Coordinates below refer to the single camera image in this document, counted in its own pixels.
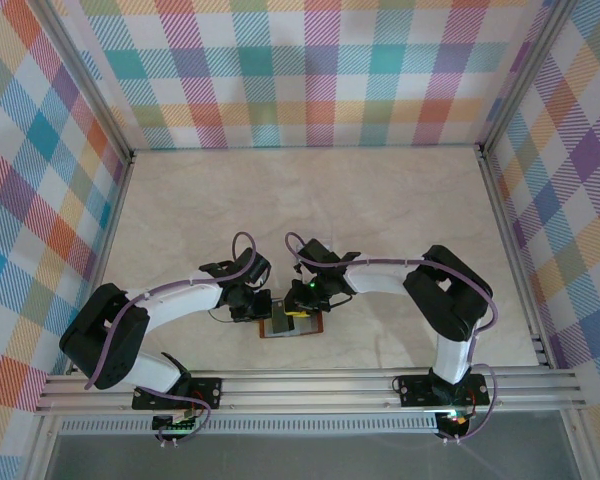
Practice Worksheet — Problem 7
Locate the dark grey credit card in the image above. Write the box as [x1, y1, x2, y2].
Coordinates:
[271, 301, 297, 335]

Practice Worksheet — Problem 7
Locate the thin black cable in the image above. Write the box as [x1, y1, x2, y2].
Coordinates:
[207, 307, 239, 325]
[324, 292, 354, 314]

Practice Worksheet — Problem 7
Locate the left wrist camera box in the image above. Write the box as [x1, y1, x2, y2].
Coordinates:
[238, 251, 273, 290]

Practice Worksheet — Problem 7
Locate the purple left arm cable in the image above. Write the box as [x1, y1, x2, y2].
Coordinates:
[83, 229, 260, 446]

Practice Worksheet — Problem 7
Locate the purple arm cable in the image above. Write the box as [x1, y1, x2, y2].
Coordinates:
[83, 229, 260, 446]
[283, 230, 502, 445]

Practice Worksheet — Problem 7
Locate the long aluminium base rail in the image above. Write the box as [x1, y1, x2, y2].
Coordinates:
[33, 368, 582, 417]

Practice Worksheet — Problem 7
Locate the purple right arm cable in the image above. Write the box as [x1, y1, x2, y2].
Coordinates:
[283, 230, 502, 445]

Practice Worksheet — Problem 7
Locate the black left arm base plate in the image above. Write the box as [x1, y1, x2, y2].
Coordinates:
[131, 377, 224, 412]

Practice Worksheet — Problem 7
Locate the grey slotted cable duct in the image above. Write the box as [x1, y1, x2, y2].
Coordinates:
[58, 417, 440, 437]

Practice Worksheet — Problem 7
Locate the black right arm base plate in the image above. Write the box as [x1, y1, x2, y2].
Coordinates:
[396, 372, 492, 407]

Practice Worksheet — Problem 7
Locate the aluminium table side rail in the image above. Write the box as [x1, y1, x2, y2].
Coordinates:
[67, 152, 137, 374]
[477, 144, 556, 370]

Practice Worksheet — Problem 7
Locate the aluminium frame post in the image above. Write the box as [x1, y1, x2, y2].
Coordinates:
[32, 0, 136, 166]
[477, 0, 581, 159]

